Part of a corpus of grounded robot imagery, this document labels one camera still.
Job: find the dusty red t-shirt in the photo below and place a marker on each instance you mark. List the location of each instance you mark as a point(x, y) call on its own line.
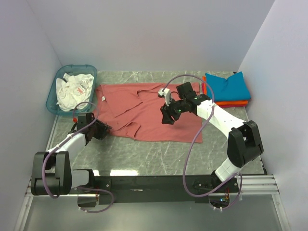
point(133, 110)

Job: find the folded orange t-shirt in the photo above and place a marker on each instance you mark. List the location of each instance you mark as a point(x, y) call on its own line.
point(226, 104)

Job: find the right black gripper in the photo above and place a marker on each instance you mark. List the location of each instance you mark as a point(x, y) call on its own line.
point(167, 112)

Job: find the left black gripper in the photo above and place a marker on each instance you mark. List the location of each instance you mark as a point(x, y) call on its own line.
point(103, 128)

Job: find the folded blue t-shirt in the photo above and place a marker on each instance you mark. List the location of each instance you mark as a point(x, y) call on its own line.
point(232, 88)

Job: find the teal plastic bin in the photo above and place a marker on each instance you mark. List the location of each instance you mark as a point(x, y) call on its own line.
point(72, 70)

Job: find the crumpled white t-shirt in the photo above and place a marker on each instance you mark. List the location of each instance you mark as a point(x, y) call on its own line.
point(72, 90)

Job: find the black base beam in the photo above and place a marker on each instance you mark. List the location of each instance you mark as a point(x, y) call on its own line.
point(150, 189)

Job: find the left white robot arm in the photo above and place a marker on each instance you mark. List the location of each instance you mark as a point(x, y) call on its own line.
point(51, 172)

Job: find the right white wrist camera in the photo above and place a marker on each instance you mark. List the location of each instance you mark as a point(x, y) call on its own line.
point(166, 94)

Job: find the aluminium frame rail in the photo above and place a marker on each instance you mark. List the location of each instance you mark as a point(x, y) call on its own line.
point(259, 185)

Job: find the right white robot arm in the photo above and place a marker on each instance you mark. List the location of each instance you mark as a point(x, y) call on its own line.
point(244, 140)

